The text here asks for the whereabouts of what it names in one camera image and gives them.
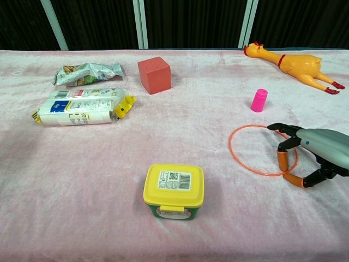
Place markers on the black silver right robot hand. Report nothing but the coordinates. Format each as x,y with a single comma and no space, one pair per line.
327,147

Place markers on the crumpled silver snack bag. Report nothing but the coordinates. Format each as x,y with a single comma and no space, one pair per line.
81,75

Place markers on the yellow lidded green container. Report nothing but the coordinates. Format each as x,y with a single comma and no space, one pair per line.
174,191

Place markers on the white yellow food package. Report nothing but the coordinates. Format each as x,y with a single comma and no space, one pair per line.
81,109

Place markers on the red foam cube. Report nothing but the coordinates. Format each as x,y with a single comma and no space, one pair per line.
155,76

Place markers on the small pink plastic cap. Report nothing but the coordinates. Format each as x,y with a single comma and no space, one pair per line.
258,102

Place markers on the pink plush table cloth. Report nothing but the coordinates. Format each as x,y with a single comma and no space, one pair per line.
81,177

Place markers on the white partition post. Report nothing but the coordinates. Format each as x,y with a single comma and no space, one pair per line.
54,24
140,24
247,24

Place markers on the yellow rubber chicken toy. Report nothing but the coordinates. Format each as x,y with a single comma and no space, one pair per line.
297,65

